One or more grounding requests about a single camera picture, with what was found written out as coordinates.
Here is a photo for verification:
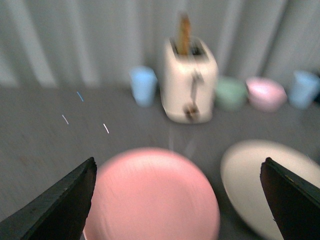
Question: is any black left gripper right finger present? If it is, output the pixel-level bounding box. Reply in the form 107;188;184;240
259;157;320;240

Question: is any cream white toaster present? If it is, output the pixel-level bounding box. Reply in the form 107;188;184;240
160;37;218;124

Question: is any light blue cup left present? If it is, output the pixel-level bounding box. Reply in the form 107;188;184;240
129;65;158;108

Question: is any toasted bread slice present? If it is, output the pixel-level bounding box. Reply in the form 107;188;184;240
176;13;191;56

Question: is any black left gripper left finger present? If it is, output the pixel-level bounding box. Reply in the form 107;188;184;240
0;157;97;240

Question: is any light blue cup right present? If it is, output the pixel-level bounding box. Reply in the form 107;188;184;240
288;70;320;110

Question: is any light blue cup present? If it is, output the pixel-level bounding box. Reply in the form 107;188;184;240
288;70;320;110
129;65;158;108

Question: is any cream white plate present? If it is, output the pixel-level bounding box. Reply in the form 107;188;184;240
220;139;320;240

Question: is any pink bowl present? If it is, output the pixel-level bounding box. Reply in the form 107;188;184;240
245;77;288;113

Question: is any pink plate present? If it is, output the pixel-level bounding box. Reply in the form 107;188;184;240
83;148;220;240

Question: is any green bowl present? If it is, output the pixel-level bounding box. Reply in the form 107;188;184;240
214;76;248;111

